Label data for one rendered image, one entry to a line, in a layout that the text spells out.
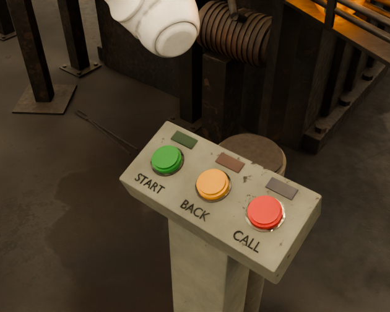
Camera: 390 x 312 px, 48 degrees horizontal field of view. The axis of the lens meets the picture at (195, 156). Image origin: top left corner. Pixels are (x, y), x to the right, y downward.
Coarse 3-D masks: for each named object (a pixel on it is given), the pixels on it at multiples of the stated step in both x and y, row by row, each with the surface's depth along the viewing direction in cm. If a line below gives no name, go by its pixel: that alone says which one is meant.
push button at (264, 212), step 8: (256, 200) 51; (264, 200) 51; (272, 200) 51; (248, 208) 51; (256, 208) 51; (264, 208) 50; (272, 208) 50; (280, 208) 50; (248, 216) 51; (256, 216) 50; (264, 216) 50; (272, 216) 50; (280, 216) 50; (256, 224) 50; (264, 224) 50; (272, 224) 50
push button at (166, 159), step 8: (160, 152) 58; (168, 152) 57; (176, 152) 57; (152, 160) 58; (160, 160) 57; (168, 160) 57; (176, 160) 57; (160, 168) 57; (168, 168) 56; (176, 168) 57
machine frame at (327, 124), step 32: (96, 0) 175; (224, 0) 136; (256, 0) 129; (128, 32) 173; (320, 32) 122; (128, 64) 184; (160, 64) 171; (320, 64) 132; (352, 64) 158; (256, 96) 149; (288, 96) 141; (320, 96) 145; (352, 96) 164; (256, 128) 157; (288, 128) 148; (320, 128) 146
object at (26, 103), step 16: (16, 0) 145; (16, 16) 149; (32, 16) 152; (16, 32) 153; (32, 32) 153; (32, 48) 157; (32, 64) 161; (32, 80) 166; (48, 80) 169; (32, 96) 175; (48, 96) 170; (64, 96) 175; (16, 112) 167; (32, 112) 167; (48, 112) 167; (64, 112) 168
